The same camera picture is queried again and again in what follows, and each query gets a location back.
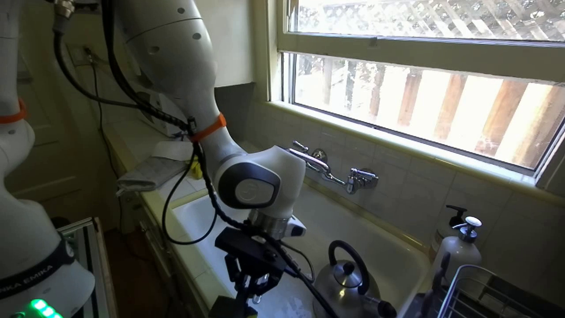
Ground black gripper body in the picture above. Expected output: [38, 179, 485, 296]
[209, 229, 285, 318]

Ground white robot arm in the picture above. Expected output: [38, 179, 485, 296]
[0, 0, 306, 318]

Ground white ceramic sink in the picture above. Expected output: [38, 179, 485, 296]
[167, 183, 430, 318]

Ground dark soap pump bottle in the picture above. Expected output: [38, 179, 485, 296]
[432, 204, 467, 257]

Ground white soap bottle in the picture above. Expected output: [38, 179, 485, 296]
[430, 216, 483, 292]

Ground dish drying rack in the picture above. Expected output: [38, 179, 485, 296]
[435, 266, 565, 318]

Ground steel kettle black handle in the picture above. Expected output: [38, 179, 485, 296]
[315, 241, 398, 318]

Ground chrome wall faucet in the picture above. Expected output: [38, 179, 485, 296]
[289, 142, 380, 195]

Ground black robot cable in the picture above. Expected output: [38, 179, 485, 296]
[52, 0, 343, 318]

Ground window with white frame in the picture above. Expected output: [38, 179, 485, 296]
[259, 0, 565, 193]

